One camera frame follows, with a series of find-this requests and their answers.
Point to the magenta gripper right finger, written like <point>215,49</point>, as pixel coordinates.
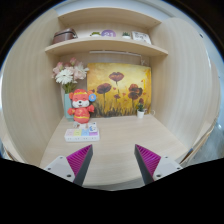
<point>152,166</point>

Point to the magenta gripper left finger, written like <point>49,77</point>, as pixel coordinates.
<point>73,167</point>

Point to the small potted green plant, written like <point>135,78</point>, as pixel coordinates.
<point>140,110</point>

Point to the teal flower vase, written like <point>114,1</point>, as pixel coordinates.
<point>67,105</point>

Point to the red mascot plush toy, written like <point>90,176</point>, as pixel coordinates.
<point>81,101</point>

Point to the yellow poppy flower painting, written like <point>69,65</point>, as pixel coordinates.
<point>119,88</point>

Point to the pink white flower bouquet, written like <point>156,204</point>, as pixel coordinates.
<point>68,74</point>

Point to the wooden shelf board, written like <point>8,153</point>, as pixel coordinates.
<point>103,44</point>

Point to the white framed picture card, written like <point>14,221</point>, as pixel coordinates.
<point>138,36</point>

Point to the brown leather bag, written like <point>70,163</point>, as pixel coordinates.
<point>64,35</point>

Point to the tiny shelf potted plant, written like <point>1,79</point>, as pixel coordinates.
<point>126,35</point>

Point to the green frog figurine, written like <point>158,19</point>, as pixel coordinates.
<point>94,34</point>

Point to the purple round plate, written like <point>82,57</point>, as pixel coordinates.
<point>108,33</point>

